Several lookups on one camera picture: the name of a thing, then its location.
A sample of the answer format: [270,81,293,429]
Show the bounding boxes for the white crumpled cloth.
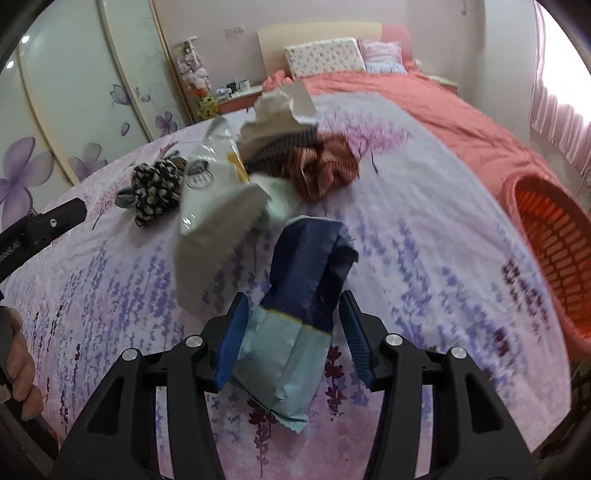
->
[239,83,320,160]

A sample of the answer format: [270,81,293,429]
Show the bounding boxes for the plush toy bouquet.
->
[174,39,214,100]

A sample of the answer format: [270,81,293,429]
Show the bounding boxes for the white plastic bag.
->
[174,115,274,319]

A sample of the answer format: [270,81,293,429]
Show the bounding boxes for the floral printed bed sheet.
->
[0,90,579,480]

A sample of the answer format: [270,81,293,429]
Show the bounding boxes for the person's left hand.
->
[6,307,45,422]

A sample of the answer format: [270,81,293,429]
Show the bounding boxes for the red brown striped cloth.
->
[281,133,362,204]

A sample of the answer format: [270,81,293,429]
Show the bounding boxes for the yellow green plush toy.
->
[197,92,221,123]

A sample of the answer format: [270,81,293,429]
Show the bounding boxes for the pink plastic laundry basket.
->
[500,163,591,361]

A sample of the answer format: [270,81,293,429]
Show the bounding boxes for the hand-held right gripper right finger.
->
[338,290,539,480]

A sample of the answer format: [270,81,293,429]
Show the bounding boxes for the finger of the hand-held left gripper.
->
[0,198,89,281]

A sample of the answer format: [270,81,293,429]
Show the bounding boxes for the black white checkered cloth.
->
[117,157,186,228]

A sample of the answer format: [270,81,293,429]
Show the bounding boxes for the pink duvet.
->
[261,68,557,200]

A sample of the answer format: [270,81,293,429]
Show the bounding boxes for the white floral pillow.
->
[283,37,368,80]

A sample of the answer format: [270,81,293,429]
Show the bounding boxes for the floral sliding door wardrobe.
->
[0,0,195,220]

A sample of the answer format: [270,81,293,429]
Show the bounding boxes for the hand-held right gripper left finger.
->
[48,292,252,480]

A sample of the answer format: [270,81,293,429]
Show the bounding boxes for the navy and teal cloth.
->
[229,216,360,435]

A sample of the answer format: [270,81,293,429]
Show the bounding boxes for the cream and pink headboard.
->
[257,22,413,85]

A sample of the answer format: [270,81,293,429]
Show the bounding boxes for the grey knitted cloth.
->
[244,127,319,176]

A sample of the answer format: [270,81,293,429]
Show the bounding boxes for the pink curtain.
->
[527,0,591,172]

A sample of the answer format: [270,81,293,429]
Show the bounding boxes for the pink striped pillow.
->
[359,40,410,75]

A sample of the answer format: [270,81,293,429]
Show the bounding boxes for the pink nightstand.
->
[430,74,461,96]
[216,87,265,116]

